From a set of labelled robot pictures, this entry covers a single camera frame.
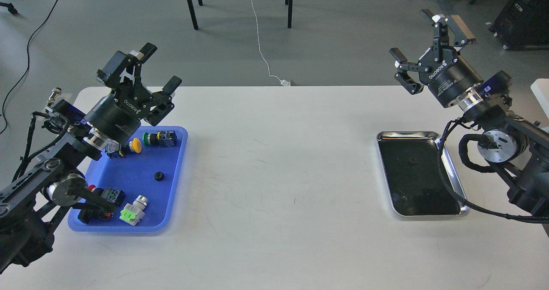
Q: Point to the black equipment case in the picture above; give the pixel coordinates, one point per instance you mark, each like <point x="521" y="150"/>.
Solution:
<point x="523" y="25"/>

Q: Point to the red emergency stop button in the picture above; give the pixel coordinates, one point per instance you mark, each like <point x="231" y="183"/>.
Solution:
<point x="112" y="195"/>

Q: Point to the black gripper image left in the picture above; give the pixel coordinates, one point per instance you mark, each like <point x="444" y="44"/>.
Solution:
<point x="118" y="114"/>

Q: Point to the silver metal tray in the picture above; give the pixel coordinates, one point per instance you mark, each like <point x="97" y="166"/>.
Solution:
<point x="418" y="192"/>

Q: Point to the green push button switch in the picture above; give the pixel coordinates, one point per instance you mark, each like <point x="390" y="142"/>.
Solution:
<point x="161" y="138"/>

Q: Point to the yellow push button switch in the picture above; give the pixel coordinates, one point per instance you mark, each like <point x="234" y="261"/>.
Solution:
<point x="118" y="150"/>

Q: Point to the green white push button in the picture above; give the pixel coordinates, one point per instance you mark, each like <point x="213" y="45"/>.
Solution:
<point x="134" y="212"/>

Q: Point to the blue plastic tray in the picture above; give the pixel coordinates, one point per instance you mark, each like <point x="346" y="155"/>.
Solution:
<point x="135" y="176"/>

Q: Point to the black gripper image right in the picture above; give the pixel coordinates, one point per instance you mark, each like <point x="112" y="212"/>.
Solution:
<point x="441" y="68"/>

